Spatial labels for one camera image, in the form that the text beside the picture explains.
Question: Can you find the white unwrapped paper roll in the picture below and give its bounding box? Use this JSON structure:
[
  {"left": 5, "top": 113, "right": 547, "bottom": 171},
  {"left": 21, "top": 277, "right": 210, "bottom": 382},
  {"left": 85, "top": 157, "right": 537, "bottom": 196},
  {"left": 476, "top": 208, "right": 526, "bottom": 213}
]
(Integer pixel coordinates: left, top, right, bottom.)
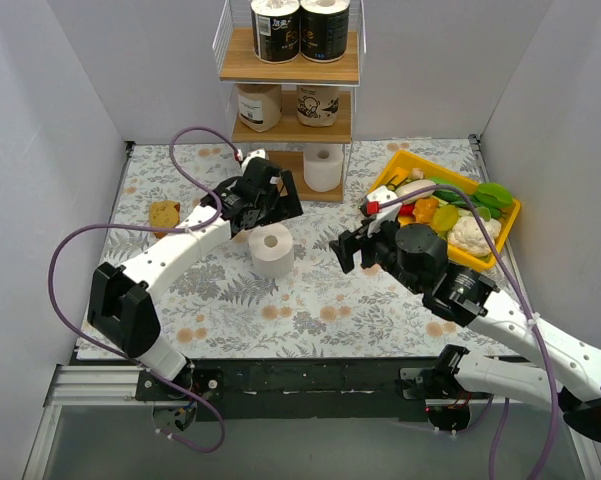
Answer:
[{"left": 303, "top": 143, "right": 344, "bottom": 192}]

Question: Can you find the brown roll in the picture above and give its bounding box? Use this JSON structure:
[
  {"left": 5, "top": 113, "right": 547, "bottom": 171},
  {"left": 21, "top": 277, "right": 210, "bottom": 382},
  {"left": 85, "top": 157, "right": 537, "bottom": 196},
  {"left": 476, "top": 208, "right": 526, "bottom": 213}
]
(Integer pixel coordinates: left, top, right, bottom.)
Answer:
[
  {"left": 236, "top": 84, "right": 282, "bottom": 132},
  {"left": 296, "top": 85, "right": 340, "bottom": 128}
]

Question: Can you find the black roll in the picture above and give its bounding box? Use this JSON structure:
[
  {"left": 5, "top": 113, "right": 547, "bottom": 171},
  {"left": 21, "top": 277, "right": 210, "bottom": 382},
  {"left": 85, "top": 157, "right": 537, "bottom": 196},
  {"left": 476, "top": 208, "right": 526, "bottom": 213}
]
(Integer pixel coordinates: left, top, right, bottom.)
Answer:
[
  {"left": 250, "top": 0, "right": 300, "bottom": 64},
  {"left": 300, "top": 0, "right": 350, "bottom": 63}
]

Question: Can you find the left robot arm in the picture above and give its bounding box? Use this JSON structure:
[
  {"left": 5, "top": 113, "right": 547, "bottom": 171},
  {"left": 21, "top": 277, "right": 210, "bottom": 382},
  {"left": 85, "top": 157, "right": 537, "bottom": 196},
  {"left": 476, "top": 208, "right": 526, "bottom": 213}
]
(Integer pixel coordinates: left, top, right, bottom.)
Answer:
[{"left": 87, "top": 157, "right": 303, "bottom": 400}]

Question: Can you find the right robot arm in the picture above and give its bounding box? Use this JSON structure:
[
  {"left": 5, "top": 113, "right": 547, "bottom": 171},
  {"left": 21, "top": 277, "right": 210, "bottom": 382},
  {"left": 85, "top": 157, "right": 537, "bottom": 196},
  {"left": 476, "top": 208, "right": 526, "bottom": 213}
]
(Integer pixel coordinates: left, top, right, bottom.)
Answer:
[{"left": 329, "top": 221, "right": 601, "bottom": 443}]

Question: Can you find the red chili pepper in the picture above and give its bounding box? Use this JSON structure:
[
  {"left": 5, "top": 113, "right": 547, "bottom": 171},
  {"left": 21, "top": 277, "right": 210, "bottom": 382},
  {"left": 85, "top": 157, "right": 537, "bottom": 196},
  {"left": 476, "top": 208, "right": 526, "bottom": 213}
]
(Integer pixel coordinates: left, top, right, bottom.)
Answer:
[{"left": 399, "top": 203, "right": 415, "bottom": 216}]

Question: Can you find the orange bell pepper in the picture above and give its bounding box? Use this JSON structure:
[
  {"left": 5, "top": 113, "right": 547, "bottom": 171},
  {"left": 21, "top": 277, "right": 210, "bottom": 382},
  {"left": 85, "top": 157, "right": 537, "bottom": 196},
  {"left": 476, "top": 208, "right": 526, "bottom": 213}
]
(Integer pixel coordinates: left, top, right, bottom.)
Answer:
[{"left": 412, "top": 196, "right": 439, "bottom": 224}]

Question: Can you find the green leafy vegetable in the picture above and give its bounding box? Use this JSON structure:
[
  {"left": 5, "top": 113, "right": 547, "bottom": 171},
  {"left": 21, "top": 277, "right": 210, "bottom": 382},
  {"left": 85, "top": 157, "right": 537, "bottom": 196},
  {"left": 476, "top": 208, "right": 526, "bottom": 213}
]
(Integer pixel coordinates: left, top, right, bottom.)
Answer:
[{"left": 385, "top": 174, "right": 409, "bottom": 192}]

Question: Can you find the yellow star fruit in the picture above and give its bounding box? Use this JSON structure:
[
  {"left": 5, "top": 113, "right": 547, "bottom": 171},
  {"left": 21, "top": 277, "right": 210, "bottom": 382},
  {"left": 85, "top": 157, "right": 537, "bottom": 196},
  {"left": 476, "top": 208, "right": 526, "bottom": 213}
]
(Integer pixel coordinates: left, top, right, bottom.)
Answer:
[{"left": 430, "top": 204, "right": 459, "bottom": 233}]

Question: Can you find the white daikon radish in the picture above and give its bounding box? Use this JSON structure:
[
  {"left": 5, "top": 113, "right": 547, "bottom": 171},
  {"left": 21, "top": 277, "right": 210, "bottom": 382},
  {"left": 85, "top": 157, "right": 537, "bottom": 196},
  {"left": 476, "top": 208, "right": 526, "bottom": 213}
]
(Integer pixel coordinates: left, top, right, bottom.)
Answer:
[{"left": 395, "top": 179, "right": 436, "bottom": 203}]

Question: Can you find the floral patterned table mat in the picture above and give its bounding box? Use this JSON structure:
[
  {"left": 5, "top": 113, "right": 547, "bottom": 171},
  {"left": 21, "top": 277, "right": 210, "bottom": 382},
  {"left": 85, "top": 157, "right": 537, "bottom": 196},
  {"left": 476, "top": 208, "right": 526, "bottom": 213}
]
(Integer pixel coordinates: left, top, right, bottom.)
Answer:
[{"left": 113, "top": 139, "right": 516, "bottom": 358}]

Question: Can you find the slice of bread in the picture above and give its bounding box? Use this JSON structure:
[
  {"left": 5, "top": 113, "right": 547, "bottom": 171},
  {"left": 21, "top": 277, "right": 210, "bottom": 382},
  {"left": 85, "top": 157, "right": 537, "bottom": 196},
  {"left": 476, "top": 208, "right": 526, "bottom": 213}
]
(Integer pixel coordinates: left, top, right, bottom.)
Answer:
[{"left": 149, "top": 200, "right": 180, "bottom": 229}]

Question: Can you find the white cauliflower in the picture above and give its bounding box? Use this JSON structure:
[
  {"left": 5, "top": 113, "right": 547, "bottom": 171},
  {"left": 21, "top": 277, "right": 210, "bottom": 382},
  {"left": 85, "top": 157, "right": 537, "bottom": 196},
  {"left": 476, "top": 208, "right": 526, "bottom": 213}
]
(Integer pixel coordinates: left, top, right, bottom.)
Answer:
[{"left": 447, "top": 216, "right": 502, "bottom": 257}]

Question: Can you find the green cucumber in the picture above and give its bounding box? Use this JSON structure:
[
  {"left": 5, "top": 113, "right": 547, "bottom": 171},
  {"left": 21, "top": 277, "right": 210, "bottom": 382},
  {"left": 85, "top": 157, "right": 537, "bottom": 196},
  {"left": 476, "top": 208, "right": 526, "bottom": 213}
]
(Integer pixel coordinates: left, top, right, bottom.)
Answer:
[{"left": 427, "top": 177, "right": 481, "bottom": 209}]

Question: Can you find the yellow plastic tray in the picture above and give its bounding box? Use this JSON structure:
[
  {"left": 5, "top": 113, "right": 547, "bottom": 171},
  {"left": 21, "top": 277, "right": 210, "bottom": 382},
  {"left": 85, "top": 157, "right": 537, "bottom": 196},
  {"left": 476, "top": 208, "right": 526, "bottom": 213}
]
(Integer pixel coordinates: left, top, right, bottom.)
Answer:
[{"left": 363, "top": 150, "right": 521, "bottom": 272}]

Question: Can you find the green star fruit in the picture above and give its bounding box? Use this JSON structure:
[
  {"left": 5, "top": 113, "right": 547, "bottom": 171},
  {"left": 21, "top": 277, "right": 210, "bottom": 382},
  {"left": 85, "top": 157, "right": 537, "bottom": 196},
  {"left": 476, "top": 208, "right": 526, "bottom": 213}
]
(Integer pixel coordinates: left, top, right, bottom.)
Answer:
[{"left": 474, "top": 182, "right": 514, "bottom": 209}]

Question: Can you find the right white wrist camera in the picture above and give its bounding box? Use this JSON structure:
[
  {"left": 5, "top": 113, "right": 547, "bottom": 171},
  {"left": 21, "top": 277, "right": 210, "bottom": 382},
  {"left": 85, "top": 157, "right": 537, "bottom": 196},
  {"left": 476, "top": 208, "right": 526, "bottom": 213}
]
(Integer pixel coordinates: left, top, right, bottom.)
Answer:
[{"left": 360, "top": 185, "right": 403, "bottom": 238}]

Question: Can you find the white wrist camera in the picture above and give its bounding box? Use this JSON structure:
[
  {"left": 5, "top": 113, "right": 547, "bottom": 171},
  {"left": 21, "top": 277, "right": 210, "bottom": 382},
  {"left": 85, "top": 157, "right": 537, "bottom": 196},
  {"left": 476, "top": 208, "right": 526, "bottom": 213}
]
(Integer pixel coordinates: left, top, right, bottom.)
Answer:
[
  {"left": 236, "top": 148, "right": 268, "bottom": 171},
  {"left": 360, "top": 185, "right": 403, "bottom": 238}
]

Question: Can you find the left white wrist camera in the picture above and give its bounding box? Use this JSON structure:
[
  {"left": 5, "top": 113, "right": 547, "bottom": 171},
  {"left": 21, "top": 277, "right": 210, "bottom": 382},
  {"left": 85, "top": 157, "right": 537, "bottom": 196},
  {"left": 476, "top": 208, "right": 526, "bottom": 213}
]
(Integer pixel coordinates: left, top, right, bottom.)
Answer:
[{"left": 236, "top": 148, "right": 268, "bottom": 171}]

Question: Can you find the wooden wire-frame three-tier shelf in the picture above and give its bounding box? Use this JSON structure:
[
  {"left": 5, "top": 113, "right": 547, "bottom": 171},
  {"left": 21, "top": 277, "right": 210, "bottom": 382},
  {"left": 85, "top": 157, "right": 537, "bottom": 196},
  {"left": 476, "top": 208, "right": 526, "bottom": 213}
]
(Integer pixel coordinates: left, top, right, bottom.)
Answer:
[{"left": 212, "top": 1, "right": 366, "bottom": 203}]

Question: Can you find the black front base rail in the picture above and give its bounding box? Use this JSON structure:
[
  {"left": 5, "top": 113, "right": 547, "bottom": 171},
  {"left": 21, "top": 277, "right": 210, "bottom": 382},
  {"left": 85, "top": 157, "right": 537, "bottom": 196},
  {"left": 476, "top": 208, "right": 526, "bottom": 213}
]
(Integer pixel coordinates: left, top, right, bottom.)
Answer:
[{"left": 54, "top": 355, "right": 551, "bottom": 424}]

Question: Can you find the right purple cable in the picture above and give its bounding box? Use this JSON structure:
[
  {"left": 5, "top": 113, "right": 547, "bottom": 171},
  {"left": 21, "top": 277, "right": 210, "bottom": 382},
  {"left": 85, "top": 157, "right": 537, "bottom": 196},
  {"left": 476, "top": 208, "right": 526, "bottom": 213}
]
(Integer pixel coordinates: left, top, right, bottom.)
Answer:
[{"left": 374, "top": 185, "right": 566, "bottom": 480}]

